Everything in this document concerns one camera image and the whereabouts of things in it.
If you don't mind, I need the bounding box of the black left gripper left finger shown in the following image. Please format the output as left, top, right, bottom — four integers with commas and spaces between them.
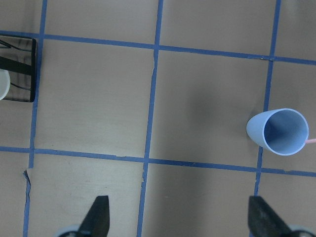
78, 196, 109, 237

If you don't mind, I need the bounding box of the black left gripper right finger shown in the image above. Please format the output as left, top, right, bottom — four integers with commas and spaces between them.
248, 196, 296, 237

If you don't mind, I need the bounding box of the light blue cup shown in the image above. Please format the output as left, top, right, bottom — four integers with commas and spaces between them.
246, 108, 309, 156

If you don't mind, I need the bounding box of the white mug left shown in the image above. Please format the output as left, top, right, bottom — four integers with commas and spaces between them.
0, 69, 11, 100

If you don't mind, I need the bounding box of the black wire mug rack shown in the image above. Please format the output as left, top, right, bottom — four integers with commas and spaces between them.
0, 34, 38, 103

